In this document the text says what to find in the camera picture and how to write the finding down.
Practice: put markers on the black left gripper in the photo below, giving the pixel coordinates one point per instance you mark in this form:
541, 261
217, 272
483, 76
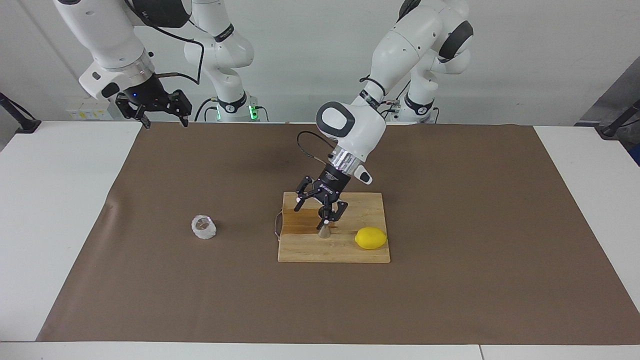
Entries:
334, 184

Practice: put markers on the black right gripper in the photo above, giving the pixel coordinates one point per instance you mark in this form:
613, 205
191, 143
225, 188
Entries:
146, 92

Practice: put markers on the steel double jigger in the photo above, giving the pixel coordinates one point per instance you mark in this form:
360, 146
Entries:
324, 232

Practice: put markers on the clear textured glass cup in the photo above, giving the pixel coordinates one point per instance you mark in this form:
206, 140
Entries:
204, 227

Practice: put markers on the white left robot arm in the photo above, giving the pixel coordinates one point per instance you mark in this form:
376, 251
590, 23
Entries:
400, 50

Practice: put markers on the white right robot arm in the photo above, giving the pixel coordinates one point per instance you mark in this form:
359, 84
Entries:
100, 30

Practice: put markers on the wooden cutting board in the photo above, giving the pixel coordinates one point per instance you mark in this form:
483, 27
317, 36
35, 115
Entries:
310, 250

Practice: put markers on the yellow lemon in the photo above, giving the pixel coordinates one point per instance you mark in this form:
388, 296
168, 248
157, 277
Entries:
371, 238

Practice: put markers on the black clamp stand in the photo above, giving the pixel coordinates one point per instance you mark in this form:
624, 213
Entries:
20, 124
617, 125

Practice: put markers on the brown table mat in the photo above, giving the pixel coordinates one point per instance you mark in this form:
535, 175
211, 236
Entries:
200, 300

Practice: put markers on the dark grey panel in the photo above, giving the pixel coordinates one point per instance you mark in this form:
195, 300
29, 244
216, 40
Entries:
620, 95

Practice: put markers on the white wall outlet box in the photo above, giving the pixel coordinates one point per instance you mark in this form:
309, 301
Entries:
82, 112

